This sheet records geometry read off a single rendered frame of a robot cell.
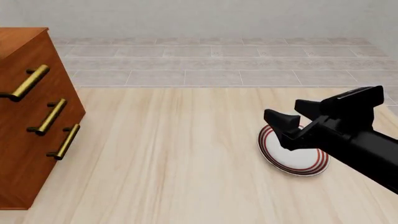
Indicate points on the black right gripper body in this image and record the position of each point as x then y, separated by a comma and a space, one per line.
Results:
314, 135

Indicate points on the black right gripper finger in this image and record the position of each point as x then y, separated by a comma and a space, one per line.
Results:
281, 121
309, 108

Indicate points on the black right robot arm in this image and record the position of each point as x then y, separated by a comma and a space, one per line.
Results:
373, 156

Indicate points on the wooden cabinet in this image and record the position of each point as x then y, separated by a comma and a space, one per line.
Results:
18, 144

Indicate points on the white plate with red rings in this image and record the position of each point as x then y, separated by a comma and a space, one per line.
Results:
289, 161

